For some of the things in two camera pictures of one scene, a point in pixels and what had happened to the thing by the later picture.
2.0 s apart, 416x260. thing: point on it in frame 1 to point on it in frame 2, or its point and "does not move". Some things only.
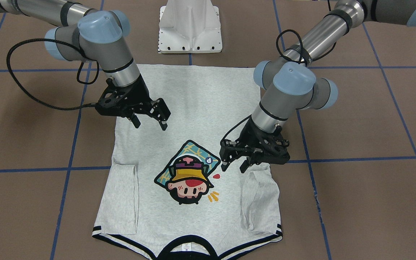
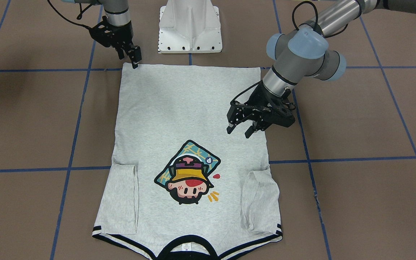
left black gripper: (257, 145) to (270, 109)
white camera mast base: (189, 26) does not move
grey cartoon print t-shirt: (164, 194) does not move
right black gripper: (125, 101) to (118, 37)
